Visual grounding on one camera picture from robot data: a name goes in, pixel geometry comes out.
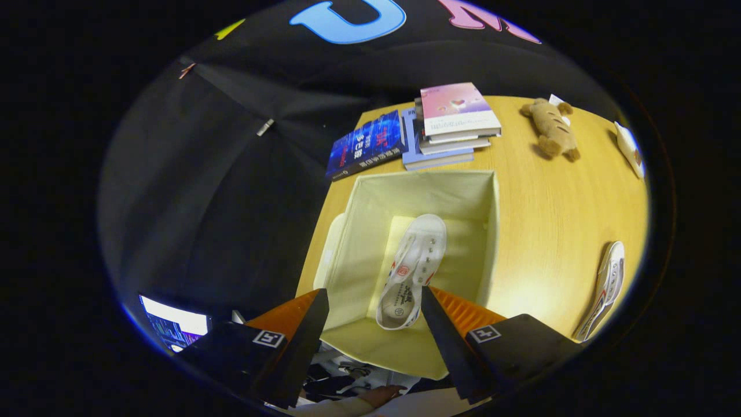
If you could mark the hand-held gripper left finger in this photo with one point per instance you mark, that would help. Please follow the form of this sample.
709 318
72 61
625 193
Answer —
301 347

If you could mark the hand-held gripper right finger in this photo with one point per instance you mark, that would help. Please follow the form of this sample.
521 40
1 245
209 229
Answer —
448 347

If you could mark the white canvas shoe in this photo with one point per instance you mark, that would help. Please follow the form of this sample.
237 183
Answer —
608 284
408 272

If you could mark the cream fabric storage box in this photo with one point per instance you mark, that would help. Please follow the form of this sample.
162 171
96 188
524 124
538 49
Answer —
370 231

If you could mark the computer monitor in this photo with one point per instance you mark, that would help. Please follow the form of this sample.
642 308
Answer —
173 321

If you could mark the black backdrop cloth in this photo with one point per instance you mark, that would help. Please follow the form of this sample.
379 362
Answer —
202 202

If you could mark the white paperback book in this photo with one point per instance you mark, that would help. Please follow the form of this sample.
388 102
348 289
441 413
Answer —
463 139
457 148

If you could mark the periwinkle blue book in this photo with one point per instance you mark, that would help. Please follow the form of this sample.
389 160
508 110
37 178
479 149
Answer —
411 145

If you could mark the dark blue book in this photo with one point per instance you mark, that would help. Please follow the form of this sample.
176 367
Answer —
367 145

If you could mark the silver metal clip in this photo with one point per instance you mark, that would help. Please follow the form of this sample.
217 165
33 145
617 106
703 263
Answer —
265 127

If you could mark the tan plush toy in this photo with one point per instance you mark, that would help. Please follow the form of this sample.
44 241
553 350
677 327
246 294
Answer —
553 133

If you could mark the white fabric item red label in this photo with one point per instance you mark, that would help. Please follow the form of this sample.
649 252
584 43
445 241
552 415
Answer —
630 150

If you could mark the pink clothes peg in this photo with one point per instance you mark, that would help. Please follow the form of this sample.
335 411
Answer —
187 70

